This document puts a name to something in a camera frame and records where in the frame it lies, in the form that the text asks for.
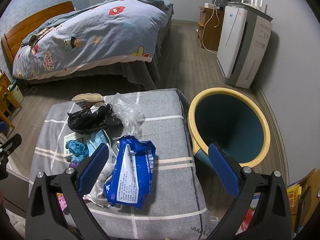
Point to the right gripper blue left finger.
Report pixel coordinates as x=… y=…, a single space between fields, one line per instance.
x=90 y=168

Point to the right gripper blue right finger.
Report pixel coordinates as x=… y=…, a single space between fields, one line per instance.
x=224 y=170

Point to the light blue face mask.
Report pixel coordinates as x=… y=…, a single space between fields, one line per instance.
x=96 y=139

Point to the blue wet wipes pack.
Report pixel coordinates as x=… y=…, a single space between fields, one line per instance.
x=132 y=176

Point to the black plastic bag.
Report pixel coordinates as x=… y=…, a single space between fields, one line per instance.
x=86 y=122

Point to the clear plastic bag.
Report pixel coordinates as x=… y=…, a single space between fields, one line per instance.
x=129 y=112

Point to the purple wrapper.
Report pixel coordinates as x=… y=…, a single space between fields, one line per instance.
x=62 y=201

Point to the white green medicine box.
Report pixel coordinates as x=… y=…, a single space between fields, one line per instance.
x=73 y=136

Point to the yellow rimmed teal trash bin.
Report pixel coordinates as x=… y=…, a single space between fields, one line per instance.
x=231 y=121

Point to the blue white strawberry box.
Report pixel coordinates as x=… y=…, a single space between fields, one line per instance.
x=249 y=214

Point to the wooden chair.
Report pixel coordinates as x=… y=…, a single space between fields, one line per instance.
x=7 y=99

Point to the green white container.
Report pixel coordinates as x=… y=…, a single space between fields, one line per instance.
x=16 y=92

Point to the torn cardboard paper cup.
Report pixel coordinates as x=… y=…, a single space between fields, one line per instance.
x=88 y=100

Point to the white grey air purifier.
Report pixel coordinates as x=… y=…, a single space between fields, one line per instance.
x=244 y=38

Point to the blue cartoon print duvet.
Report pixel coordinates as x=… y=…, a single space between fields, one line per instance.
x=106 y=33

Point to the wooden side cabinet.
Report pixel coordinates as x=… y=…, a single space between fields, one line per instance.
x=210 y=27

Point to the white wifi router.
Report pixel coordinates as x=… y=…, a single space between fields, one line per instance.
x=256 y=4

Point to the wooden bed frame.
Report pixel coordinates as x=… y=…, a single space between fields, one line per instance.
x=12 y=39

